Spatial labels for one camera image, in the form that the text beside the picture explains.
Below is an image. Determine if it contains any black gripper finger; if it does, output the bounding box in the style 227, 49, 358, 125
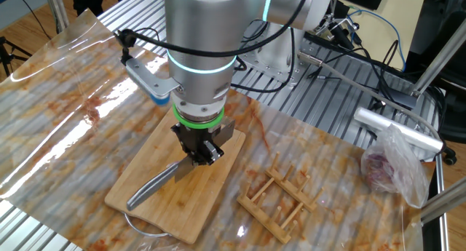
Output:
192, 140, 224, 167
170, 125, 189, 156

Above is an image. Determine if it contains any steel cleaver knife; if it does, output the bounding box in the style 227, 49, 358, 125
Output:
126, 118, 236, 212

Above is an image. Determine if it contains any crumpled clear plastic bag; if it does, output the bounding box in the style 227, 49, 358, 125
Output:
360, 123, 430, 210

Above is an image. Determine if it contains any wooden cutting board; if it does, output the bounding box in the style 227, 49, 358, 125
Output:
104, 107, 247, 245

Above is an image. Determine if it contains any grey braided hose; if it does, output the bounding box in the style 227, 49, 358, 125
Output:
297, 51, 443, 143

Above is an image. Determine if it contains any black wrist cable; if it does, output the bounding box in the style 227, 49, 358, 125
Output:
115, 0, 312, 59

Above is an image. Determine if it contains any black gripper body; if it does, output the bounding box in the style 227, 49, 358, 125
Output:
173, 124, 219, 156

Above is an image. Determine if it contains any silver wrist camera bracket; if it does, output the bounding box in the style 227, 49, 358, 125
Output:
125, 57, 182, 106

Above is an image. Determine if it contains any blue cable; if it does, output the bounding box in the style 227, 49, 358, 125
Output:
345, 9, 407, 72

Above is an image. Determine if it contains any black base cable bundle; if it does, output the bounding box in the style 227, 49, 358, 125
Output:
231, 17, 296, 95

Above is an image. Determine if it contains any black tripod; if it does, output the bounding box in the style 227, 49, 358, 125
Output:
0, 36, 33, 77

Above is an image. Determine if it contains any aluminium frame post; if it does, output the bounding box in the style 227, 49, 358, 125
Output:
420, 178, 466, 225
43, 0, 70, 33
411, 17, 466, 97

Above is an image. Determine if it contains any marble pattern plastic mat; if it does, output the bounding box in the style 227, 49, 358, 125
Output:
0, 9, 427, 251

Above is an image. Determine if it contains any white plastic film roll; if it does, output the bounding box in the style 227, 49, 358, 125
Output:
353, 106, 445, 154

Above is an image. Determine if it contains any beige board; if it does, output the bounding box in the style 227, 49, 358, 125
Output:
341, 0, 429, 72

